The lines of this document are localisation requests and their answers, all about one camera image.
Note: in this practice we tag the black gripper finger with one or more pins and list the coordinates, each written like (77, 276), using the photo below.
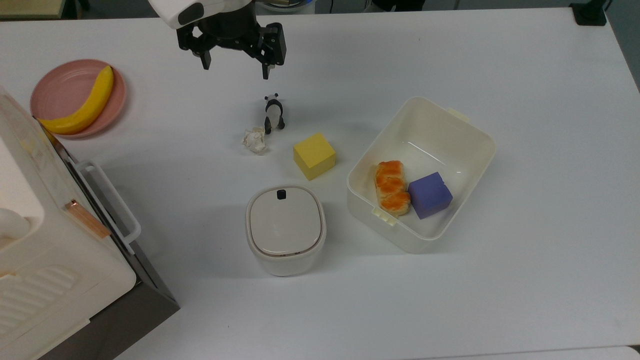
(206, 59)
(267, 70)

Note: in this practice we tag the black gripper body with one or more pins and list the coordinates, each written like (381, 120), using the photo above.
(232, 35)

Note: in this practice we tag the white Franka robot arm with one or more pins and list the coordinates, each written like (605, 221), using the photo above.
(172, 11)

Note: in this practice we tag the cream desktop trash can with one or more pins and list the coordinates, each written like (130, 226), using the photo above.
(285, 225)

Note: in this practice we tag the cream plastic open bin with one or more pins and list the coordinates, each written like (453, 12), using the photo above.
(435, 130)

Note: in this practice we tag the small panda figurine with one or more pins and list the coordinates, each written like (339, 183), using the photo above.
(273, 111)

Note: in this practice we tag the crumpled white paper ball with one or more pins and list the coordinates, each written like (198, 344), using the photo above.
(255, 140)

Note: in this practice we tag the yellow foam cube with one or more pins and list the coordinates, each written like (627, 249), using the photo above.
(314, 155)

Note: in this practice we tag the yellow toy banana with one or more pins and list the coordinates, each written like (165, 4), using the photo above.
(92, 102)

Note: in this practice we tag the pink round plate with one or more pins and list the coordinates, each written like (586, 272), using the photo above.
(62, 87)

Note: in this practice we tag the toy bread with orange glaze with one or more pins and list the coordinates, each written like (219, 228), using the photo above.
(392, 187)

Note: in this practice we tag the copper latch strip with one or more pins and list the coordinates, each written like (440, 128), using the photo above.
(87, 219)

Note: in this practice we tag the purple foam cube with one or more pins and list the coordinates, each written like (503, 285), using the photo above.
(430, 196)

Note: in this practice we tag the dark wooden drawer cabinet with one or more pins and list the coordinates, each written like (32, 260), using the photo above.
(140, 300)

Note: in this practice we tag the cream plastic storage box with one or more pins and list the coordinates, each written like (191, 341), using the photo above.
(45, 260)

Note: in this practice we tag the black table clamp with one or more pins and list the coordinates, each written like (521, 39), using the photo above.
(590, 12)

